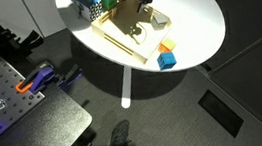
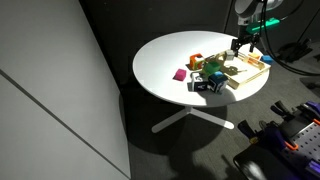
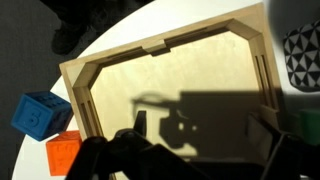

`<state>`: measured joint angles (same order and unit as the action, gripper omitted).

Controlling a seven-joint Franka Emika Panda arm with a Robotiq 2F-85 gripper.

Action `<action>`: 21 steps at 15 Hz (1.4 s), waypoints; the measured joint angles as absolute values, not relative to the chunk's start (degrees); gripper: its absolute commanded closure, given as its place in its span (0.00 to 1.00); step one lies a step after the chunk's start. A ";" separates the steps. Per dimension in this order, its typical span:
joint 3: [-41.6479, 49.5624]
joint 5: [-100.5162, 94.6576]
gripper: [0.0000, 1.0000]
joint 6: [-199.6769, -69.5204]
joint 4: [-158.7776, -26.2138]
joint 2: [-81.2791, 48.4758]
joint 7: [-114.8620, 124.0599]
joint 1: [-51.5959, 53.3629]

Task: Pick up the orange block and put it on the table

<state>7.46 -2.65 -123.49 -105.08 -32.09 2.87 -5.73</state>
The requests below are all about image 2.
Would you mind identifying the blue number block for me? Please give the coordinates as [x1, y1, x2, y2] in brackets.
[260, 54, 274, 65]

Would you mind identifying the black floor cable bundle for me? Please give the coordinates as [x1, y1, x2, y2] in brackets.
[276, 38, 314, 63]

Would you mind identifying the black perforated breadboard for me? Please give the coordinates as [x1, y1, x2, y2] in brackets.
[281, 121, 320, 174]

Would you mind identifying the white table base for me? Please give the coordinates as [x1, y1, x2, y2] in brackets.
[151, 105, 235, 134]

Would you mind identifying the orange block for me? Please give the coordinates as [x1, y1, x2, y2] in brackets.
[248, 52, 262, 62]

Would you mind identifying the grey block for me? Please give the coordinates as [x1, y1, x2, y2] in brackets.
[225, 49, 236, 62]

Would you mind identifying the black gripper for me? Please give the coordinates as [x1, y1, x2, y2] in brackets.
[231, 23, 261, 58]

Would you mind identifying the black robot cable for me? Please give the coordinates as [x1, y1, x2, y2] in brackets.
[259, 0, 320, 77]

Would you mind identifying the white black-patterned cube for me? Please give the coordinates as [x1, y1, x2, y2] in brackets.
[186, 72, 209, 93]

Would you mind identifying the black cart top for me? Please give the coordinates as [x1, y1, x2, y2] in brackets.
[232, 143, 320, 180]

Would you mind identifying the blue-topped black-white patterned cube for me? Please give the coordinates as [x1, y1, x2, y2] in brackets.
[207, 71, 230, 95]

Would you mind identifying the pink block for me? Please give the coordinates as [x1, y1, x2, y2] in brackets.
[172, 68, 188, 82]

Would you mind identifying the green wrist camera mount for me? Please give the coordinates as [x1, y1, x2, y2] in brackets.
[248, 17, 281, 34]

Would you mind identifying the green block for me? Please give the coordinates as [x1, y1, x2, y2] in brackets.
[203, 61, 221, 76]

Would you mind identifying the light wooden tray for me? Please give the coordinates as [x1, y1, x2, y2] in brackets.
[204, 51, 272, 91]

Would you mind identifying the orange and white cube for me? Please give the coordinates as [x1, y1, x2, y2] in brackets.
[189, 53, 205, 70]

